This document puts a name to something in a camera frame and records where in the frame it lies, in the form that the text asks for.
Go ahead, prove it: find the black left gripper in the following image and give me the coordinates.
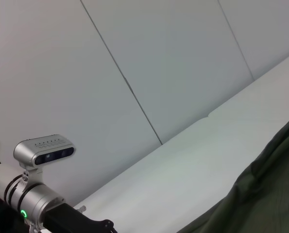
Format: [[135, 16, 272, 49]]
[[43, 203, 115, 233]]

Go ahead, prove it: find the dark green shirt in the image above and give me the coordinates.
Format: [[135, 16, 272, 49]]
[[177, 113, 289, 233]]

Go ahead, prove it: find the left arm cable with connector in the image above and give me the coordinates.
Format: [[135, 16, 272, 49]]
[[75, 204, 87, 216]]

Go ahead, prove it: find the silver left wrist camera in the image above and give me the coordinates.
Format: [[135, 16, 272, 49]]
[[13, 133, 76, 182]]

